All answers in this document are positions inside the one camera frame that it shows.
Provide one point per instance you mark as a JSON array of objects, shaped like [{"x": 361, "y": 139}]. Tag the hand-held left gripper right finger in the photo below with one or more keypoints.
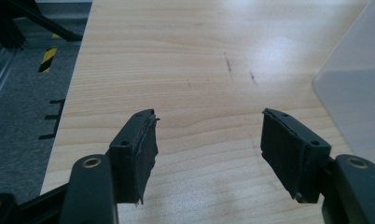
[{"x": 288, "y": 152}]

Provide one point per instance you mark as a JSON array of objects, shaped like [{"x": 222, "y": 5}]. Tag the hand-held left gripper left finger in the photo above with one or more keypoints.
[{"x": 131, "y": 161}]

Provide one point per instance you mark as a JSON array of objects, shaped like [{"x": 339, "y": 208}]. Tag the clear plastic storage box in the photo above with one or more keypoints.
[{"x": 356, "y": 102}]

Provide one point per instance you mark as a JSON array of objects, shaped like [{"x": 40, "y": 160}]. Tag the yellow black floor tape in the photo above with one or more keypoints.
[
  {"x": 48, "y": 59},
  {"x": 56, "y": 35}
]

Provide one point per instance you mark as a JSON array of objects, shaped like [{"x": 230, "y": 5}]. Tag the black metal stand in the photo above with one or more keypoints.
[{"x": 8, "y": 25}]

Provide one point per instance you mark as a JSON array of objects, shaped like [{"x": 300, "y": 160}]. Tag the aluminium floor rail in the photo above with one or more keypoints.
[{"x": 0, "y": 73}]

